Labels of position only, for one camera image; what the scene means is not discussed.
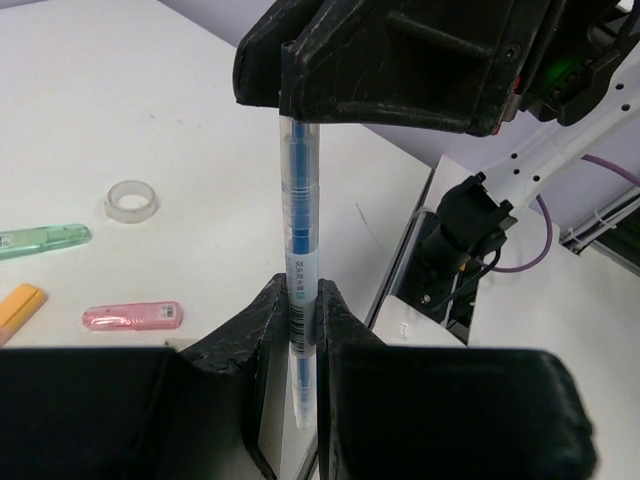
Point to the blue ballpoint pen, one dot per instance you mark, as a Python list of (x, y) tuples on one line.
[(299, 152)]

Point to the pink orange highlighter pen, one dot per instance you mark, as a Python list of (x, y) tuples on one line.
[(18, 308)]

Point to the grey white eraser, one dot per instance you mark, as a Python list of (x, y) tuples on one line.
[(179, 344)]

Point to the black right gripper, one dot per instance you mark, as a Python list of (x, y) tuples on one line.
[(588, 43)]

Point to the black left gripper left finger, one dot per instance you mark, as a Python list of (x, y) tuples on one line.
[(211, 411)]

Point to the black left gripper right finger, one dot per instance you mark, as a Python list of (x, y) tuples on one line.
[(393, 412)]

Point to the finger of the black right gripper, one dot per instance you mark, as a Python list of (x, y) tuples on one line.
[(438, 65), (256, 74)]

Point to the clear tape roll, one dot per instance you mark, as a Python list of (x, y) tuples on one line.
[(131, 202)]

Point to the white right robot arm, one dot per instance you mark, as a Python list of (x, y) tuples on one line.
[(521, 175)]

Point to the aluminium table edge rail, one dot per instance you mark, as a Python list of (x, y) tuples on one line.
[(612, 231)]

